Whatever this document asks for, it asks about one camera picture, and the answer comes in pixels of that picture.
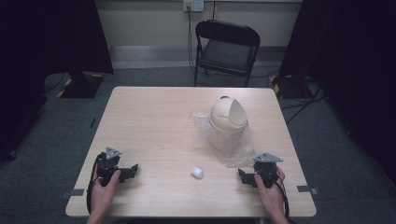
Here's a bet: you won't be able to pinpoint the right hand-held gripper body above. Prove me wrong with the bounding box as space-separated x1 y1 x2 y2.
252 151 285 189

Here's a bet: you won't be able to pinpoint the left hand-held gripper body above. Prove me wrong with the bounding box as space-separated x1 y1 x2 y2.
94 147 123 188

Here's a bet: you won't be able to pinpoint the white paper wad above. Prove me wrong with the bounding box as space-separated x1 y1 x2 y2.
190 165 205 180

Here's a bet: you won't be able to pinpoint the cream swing-lid trash can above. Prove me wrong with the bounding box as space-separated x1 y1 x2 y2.
207 95 249 151

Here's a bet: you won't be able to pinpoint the person's right hand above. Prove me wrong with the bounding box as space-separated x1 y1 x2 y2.
254 165 288 217

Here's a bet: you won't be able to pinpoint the person's left hand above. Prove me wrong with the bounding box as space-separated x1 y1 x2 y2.
90 169 122 217

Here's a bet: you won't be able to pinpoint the clear plastic bag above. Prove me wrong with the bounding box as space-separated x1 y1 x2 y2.
191 111 266 169

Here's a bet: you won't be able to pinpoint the grey tape strip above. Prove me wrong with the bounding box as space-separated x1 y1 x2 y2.
296 185 319 196
60 188 86 201

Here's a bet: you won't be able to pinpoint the black stand base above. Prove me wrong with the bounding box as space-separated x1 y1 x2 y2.
269 74 314 101
56 70 106 100

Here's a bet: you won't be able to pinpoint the black folding chair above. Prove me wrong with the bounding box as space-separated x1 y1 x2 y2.
193 19 262 88

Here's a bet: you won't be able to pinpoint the black curtain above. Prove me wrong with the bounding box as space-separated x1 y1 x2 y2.
278 0 396 188
0 0 115 162

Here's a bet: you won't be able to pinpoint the right hand-held gripper cable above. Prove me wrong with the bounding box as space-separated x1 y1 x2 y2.
275 169 291 219

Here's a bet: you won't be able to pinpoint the hand-held gripper cable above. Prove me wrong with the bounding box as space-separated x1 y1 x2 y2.
275 169 291 219
86 154 104 216

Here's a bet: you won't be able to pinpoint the left hand-held gripper cable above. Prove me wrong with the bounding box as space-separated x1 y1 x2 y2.
86 154 104 216

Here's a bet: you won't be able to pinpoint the black floor cables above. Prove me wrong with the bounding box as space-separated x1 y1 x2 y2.
248 69 327 125

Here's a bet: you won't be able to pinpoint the black power cable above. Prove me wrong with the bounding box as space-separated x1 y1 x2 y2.
186 5 219 77

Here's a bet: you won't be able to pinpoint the white wall socket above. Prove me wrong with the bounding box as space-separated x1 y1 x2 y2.
182 0 205 13

